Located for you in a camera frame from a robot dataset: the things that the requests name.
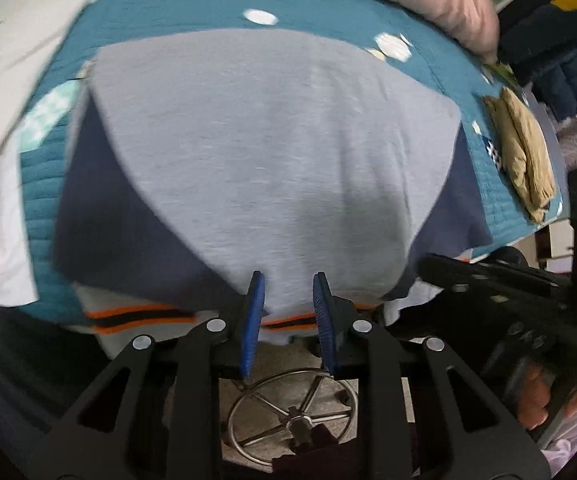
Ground navy yellow puffer jacket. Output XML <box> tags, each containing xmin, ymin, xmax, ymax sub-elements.
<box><xmin>499</xmin><ymin>0</ymin><xmax>577</xmax><ymax>120</ymax></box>

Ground navy grey sweatshirt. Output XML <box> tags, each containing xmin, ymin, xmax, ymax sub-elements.
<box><xmin>52</xmin><ymin>27</ymin><xmax>495</xmax><ymax>348</ymax></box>

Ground teal quilted bed cover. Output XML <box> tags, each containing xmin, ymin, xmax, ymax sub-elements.
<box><xmin>20</xmin><ymin>0</ymin><xmax>541</xmax><ymax>324</ymax></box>

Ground right hand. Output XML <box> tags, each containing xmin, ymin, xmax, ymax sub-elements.
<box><xmin>515</xmin><ymin>364</ymin><xmax>577</xmax><ymax>430</ymax></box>

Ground folded khaki trousers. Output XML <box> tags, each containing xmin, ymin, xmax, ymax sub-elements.
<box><xmin>481</xmin><ymin>87</ymin><xmax>557</xmax><ymax>224</ymax></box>

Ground metal stool base ring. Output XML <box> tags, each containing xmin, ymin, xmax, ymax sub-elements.
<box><xmin>225</xmin><ymin>367</ymin><xmax>360</xmax><ymax>468</ymax></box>

